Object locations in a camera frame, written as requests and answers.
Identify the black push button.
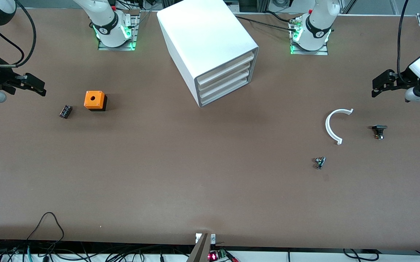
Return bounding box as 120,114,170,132
372,124,388,140

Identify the circuit board with red light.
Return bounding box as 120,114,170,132
208,249,238,262

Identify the white curved plastic piece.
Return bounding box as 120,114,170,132
325,108,354,146

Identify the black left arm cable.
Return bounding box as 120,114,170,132
397,0,411,83

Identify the white drawer cabinet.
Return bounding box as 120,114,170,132
157,0,260,108

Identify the thick black cable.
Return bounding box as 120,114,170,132
235,15,298,29

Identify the black curled cable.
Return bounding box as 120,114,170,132
342,249,379,262

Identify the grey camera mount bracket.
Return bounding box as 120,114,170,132
186,233,217,262

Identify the black looped cable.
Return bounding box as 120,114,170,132
26,212,65,243

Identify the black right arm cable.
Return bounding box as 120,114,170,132
0,0,37,68

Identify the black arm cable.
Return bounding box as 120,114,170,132
0,0,37,68
397,0,411,83

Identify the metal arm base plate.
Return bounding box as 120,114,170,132
98,10,138,51
289,16,329,56

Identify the orange box with black base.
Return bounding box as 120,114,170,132
84,91,108,112

